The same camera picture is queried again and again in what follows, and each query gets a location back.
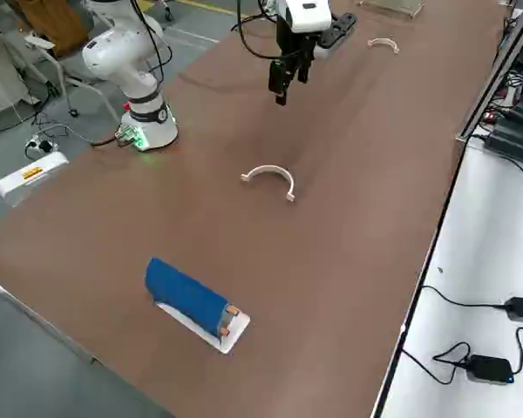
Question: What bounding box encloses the black adapter cable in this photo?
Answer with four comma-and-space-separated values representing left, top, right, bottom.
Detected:
419, 285, 513, 309

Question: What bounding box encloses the white flat board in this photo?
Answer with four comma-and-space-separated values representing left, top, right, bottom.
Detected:
155, 300, 252, 354

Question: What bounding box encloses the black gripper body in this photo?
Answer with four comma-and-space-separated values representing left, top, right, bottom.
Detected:
316, 11, 359, 50
276, 16, 318, 64

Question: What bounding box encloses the brown wooden cabinet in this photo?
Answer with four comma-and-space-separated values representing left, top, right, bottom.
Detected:
15, 0, 91, 58

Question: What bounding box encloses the large white PVC pipe clamp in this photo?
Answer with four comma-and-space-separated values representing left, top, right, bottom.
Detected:
240, 164, 297, 204

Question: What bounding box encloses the black base cable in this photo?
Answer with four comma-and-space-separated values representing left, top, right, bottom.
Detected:
90, 132, 128, 150

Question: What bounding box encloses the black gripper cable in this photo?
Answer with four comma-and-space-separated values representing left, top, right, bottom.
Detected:
230, 0, 285, 61

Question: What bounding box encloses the white device with yellow label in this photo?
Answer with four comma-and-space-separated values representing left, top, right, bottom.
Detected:
0, 152, 70, 206

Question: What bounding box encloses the white power strip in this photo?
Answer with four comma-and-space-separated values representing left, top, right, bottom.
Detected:
24, 133, 58, 154

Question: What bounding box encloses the grey metal chair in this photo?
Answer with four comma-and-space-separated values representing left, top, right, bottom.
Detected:
0, 8, 121, 125

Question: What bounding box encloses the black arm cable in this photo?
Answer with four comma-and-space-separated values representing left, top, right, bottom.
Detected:
129, 0, 174, 86

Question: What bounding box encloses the small white PVC pipe clamp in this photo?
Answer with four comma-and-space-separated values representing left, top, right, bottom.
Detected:
367, 37, 401, 56

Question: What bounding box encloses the aluminium frame post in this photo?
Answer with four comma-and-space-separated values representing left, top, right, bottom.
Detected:
455, 0, 523, 145

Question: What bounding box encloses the small black adapter box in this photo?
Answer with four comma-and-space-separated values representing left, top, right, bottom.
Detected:
465, 354, 516, 387

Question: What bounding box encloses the blue cloth roll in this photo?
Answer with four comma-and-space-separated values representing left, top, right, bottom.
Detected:
145, 256, 233, 339

